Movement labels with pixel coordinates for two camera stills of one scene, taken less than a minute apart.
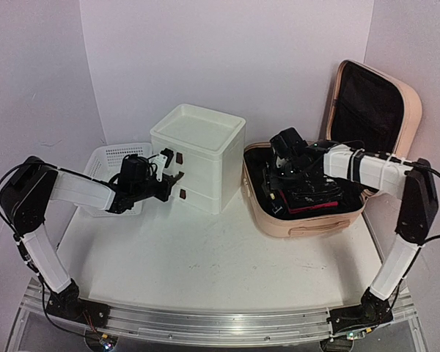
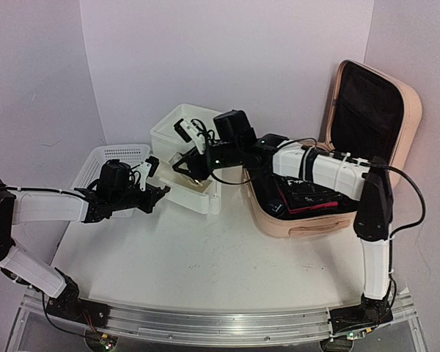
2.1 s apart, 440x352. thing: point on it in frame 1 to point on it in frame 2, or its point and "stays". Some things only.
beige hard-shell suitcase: (369, 112) stays
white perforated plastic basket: (102, 163) stays
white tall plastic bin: (207, 148) stays
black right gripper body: (290, 172) to (229, 155)
